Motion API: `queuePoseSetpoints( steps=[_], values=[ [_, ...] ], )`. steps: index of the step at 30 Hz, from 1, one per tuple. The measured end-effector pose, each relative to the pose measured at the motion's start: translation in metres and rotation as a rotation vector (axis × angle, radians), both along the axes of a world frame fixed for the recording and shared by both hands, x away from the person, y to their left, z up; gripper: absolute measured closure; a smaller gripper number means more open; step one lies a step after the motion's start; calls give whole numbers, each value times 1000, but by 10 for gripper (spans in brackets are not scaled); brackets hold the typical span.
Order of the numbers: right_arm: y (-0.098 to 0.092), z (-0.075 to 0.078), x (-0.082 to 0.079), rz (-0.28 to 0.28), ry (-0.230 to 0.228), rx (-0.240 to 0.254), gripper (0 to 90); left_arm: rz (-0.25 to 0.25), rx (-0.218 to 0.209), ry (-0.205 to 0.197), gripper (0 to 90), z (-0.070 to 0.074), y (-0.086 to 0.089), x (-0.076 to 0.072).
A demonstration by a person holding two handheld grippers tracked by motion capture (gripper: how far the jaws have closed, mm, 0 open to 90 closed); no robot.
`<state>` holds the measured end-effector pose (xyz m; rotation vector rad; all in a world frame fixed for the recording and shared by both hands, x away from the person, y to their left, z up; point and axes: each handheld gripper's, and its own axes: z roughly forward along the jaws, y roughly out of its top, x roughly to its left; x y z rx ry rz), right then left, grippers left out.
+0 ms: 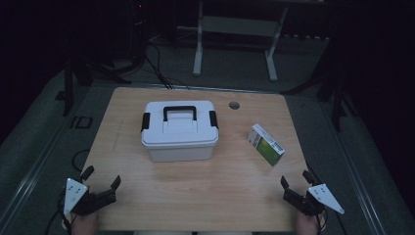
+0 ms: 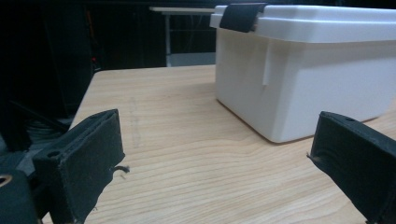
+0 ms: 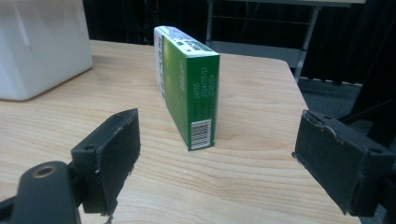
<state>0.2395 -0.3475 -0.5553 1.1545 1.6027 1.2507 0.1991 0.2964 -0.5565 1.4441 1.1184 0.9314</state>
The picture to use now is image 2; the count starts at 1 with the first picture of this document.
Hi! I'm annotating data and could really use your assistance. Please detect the white box lid black latches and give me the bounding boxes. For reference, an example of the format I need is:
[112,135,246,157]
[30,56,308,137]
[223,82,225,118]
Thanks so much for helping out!
[209,2,396,44]

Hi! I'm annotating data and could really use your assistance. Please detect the white metal desk frame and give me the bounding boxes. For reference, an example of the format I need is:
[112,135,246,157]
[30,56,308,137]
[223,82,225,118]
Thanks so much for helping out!
[148,7,217,68]

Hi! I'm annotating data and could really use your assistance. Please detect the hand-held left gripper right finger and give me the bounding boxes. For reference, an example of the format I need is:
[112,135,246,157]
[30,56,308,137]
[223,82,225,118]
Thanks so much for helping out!
[307,110,396,224]

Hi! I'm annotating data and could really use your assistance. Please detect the white plastic storage box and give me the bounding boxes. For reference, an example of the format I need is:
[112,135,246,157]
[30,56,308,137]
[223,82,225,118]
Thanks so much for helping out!
[214,27,396,144]

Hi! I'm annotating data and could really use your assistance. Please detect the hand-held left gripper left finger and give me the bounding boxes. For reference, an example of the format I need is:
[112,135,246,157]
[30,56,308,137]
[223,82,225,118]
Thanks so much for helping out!
[32,108,126,224]

